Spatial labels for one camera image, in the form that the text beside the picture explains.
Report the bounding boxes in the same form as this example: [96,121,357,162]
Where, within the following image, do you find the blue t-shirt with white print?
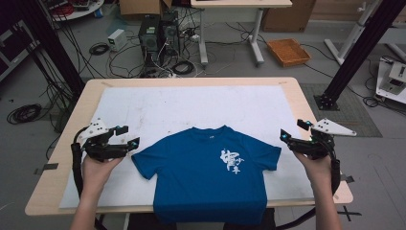
[131,125,282,226]

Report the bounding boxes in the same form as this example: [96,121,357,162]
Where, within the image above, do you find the dark equipment rack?
[0,18,40,82]

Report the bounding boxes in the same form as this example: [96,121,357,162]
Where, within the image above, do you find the person's right hand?
[292,150,333,191]

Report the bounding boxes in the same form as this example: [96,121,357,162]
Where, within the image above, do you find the grey floor mat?
[300,83,383,139]

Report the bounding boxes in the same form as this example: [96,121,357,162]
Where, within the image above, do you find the person's left hand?
[81,153,126,194]

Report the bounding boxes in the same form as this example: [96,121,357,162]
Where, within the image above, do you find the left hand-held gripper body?
[78,117,128,162]

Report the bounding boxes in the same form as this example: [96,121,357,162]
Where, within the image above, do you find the white metal stand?
[324,0,383,66]

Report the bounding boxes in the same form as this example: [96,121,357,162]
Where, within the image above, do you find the white desk with metal legs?
[190,0,293,67]

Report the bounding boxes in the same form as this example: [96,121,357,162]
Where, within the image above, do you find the large cardboard box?
[260,0,318,34]

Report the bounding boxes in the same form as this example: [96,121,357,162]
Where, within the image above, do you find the black sleeved gripper cable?
[325,136,342,196]
[70,126,90,199]

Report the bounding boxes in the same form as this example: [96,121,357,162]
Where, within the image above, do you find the white machine on base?
[375,57,406,105]

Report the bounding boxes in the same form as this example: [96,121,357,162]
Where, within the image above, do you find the large coiled black cable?
[6,103,43,126]

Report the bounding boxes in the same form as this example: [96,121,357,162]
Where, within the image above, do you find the person's legs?
[127,209,276,230]

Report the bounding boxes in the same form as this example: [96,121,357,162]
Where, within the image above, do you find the black computer tower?
[159,11,182,58]
[138,13,162,66]

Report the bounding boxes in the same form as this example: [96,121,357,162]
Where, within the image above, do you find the white felt mat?
[58,84,315,209]

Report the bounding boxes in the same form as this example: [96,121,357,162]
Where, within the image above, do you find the round white table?
[47,0,105,22]

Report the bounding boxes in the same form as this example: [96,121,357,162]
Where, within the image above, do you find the black tape cross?
[337,205,363,222]

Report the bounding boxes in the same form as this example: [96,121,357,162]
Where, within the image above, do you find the orange tray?
[266,37,312,68]

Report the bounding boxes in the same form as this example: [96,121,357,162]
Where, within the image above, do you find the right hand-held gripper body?
[288,118,357,160]

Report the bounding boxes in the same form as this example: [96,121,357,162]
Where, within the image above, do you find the white power supply box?
[107,28,128,53]

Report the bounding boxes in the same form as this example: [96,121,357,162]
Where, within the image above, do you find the black metal frame post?
[12,0,86,97]
[313,0,406,112]

